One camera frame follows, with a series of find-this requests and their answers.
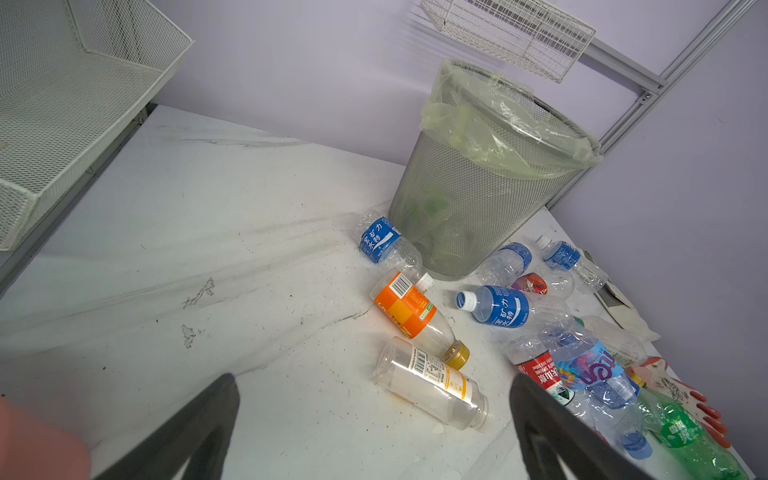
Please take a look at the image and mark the orange label bottle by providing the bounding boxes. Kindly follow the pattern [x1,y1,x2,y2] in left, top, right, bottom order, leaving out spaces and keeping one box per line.
[370,269,470,370]

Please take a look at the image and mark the red label bottle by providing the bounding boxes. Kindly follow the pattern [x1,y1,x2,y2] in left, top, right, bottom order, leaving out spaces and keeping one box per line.
[506,335,594,428]

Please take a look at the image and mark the red coated glove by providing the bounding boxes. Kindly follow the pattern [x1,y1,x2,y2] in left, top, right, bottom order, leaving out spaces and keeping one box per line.
[632,357,732,449]

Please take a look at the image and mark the white wire wall basket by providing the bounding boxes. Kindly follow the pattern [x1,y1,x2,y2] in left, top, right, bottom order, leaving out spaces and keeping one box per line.
[420,0,596,83]

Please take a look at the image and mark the blue label bottle far right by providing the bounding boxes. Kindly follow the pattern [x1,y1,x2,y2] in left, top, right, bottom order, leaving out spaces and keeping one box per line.
[535,235,608,294]

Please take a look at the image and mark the yellow label clear bottle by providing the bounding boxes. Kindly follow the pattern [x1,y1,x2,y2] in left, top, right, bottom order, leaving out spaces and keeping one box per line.
[373,337,492,432]

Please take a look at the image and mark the blue label bottle near bin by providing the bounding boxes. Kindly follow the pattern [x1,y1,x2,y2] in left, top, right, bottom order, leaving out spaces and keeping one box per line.
[476,242,533,288]

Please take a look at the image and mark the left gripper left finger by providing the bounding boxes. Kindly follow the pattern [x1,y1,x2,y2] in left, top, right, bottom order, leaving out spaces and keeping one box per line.
[98,373,240,479]

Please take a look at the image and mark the grey mesh waste bin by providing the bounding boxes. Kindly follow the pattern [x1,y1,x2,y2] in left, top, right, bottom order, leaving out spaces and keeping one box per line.
[388,59,601,282]

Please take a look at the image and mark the blue label bottle centre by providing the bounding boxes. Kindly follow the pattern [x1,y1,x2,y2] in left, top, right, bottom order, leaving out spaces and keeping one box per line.
[454,284,574,334]

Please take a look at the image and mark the green plastic bin liner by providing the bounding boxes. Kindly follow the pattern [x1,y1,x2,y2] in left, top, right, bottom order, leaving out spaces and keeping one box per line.
[420,59,603,180]

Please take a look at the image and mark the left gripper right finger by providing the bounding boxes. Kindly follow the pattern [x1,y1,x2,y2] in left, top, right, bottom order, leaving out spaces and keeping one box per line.
[510,374,651,480]

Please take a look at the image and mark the white mesh two-tier shelf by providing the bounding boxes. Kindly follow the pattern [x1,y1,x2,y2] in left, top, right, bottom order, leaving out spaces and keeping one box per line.
[1,1,193,251]

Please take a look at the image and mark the blue label bottle by bin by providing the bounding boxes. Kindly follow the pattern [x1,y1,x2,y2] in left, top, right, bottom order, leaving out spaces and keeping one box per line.
[354,210,435,292]

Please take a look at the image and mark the purple label large bottle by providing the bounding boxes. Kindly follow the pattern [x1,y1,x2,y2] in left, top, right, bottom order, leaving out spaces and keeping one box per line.
[538,320,653,460]

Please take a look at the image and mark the grey white work glove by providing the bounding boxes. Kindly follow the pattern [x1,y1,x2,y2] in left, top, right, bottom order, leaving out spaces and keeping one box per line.
[594,278,661,343]

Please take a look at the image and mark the green soda bottle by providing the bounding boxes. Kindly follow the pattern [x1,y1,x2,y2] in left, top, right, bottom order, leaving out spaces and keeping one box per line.
[630,373,748,479]

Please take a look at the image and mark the pink watering can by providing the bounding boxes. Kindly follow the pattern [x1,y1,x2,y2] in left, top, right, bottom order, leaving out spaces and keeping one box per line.
[1,398,91,479]

